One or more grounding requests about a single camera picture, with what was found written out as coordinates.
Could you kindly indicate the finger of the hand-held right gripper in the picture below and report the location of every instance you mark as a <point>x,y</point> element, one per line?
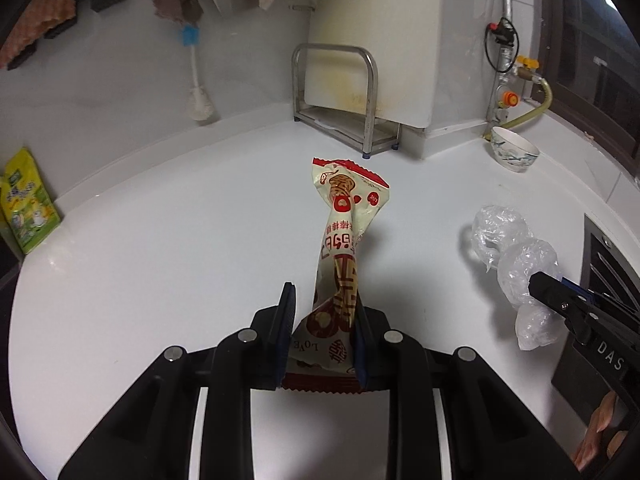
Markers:
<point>577,289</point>
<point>555,300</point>

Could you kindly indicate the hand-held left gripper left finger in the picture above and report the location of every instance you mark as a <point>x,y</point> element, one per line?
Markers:
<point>284,330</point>

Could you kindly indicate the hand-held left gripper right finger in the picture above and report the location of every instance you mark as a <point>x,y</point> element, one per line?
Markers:
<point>361,355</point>

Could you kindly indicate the clear plastic bag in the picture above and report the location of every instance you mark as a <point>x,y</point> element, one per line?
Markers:
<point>525,270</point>

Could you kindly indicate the red and cream snack wrapper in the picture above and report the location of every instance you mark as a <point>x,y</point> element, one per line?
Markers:
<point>345,240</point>

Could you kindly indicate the person's right hand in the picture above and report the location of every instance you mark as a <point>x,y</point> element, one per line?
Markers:
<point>600,420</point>

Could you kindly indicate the grey stove top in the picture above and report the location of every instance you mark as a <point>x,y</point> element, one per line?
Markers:
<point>600,255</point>

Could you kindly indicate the white patterned bowl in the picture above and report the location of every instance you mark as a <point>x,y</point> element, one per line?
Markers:
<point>512,155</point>

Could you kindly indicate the orange knob pipe fitting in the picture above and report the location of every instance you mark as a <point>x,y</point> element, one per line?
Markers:
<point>507,99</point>

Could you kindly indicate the steel cutting board rack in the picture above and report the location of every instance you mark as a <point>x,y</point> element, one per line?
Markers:
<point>371,100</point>

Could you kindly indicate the white bottle brush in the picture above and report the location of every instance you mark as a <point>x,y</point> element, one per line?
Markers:
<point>197,95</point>

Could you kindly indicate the black and red valve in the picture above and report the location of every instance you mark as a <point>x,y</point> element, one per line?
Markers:
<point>502,32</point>

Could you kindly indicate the yellow seasoning pouch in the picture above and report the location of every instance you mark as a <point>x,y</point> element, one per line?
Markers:
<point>27,205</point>

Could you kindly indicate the white cutting board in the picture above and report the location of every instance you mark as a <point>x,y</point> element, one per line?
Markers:
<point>380,25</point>

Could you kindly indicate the orange waffle cloth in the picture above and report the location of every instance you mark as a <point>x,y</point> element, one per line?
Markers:
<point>42,15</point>

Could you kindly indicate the dark window frame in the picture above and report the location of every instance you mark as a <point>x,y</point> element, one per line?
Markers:
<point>552,35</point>

